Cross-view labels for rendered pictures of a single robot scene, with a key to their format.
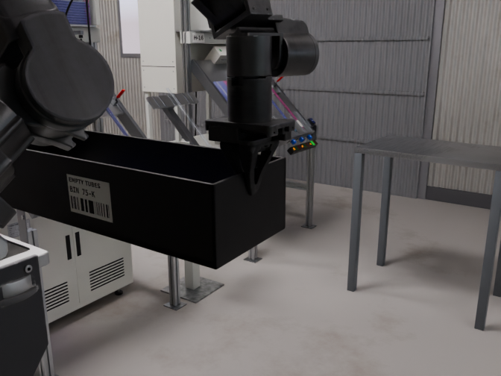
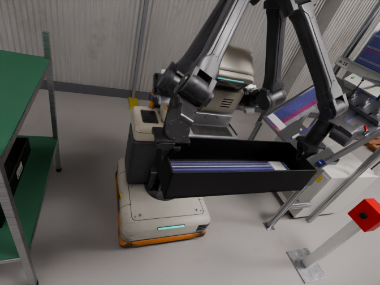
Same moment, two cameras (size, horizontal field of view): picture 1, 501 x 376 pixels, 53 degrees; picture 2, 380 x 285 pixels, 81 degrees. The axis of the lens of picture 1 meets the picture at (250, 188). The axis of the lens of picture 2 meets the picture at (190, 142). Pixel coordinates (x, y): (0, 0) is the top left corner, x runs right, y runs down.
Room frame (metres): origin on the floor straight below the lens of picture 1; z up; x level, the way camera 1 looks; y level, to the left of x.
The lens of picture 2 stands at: (0.93, -0.43, 1.55)
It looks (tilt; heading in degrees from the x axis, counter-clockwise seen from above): 35 degrees down; 117
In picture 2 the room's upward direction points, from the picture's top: 20 degrees clockwise
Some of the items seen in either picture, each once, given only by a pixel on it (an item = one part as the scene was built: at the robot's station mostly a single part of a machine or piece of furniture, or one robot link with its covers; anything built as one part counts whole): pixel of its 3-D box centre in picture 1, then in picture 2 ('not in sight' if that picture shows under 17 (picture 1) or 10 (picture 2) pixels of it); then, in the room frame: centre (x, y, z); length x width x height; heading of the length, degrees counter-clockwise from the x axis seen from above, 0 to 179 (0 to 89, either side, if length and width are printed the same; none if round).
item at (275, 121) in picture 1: (249, 105); (172, 129); (0.64, 0.00, 1.21); 0.10 x 0.07 x 0.07; 56
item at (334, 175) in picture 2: not in sight; (318, 147); (1.09, 1.77, 0.66); 1.01 x 0.73 x 1.31; 55
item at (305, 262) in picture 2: not in sight; (336, 240); (1.51, 1.13, 0.39); 0.24 x 0.24 x 0.78; 55
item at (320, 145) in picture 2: not in sight; (314, 137); (0.96, 0.47, 1.21); 0.10 x 0.07 x 0.07; 56
